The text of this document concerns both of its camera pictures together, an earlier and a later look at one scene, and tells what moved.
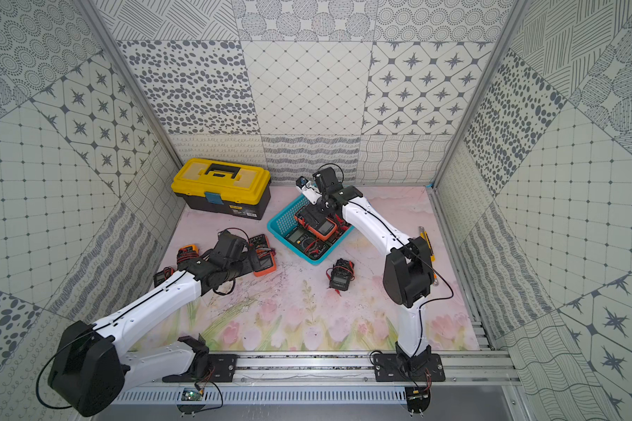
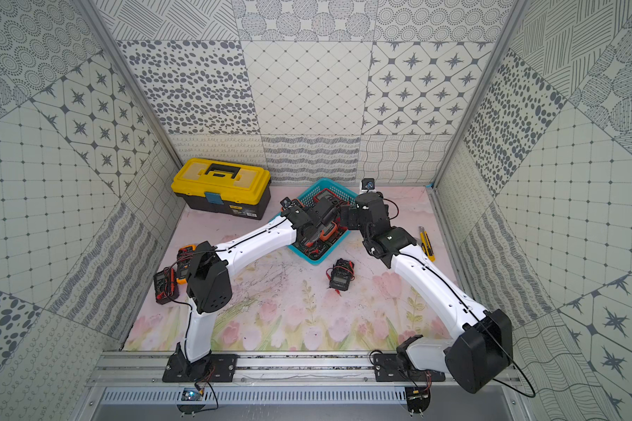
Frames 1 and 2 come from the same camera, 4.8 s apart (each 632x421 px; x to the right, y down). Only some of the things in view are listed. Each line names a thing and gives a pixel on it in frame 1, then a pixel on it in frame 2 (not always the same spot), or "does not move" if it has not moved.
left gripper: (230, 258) -> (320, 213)
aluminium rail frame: (343, 369) does not move
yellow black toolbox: (234, 189) does not move
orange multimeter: (266, 255) -> (329, 233)
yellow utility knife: (425, 235) does not move
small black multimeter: (341, 275) does not move
